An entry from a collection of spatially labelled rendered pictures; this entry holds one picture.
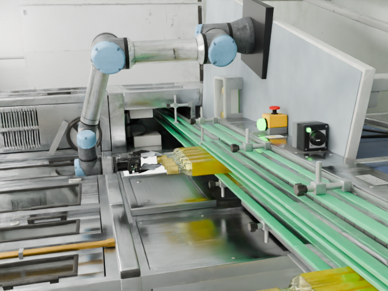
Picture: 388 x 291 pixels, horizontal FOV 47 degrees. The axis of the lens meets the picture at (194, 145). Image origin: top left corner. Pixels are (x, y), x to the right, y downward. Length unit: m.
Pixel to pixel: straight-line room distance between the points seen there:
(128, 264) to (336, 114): 0.73
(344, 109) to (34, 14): 4.63
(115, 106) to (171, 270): 1.64
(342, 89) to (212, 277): 0.65
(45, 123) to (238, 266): 1.78
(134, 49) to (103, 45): 0.12
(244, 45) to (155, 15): 3.79
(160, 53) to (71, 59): 3.90
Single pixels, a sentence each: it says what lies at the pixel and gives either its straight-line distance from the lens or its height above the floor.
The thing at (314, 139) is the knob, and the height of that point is 0.82.
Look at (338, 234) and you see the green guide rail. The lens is 1.02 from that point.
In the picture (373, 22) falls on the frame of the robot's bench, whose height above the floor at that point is 0.20.
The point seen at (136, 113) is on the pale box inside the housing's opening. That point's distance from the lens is 2.90.
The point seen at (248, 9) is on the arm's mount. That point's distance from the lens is 1.92.
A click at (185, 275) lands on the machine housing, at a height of 1.21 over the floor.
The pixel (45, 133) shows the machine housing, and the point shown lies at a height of 1.72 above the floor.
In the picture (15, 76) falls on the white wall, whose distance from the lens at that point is 6.05.
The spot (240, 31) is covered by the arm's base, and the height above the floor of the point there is 0.83.
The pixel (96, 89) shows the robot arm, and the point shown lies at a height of 1.41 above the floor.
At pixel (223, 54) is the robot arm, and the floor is 0.94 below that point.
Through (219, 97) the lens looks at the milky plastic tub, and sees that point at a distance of 2.21.
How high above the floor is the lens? 1.43
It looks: 13 degrees down
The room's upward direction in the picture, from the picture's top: 95 degrees counter-clockwise
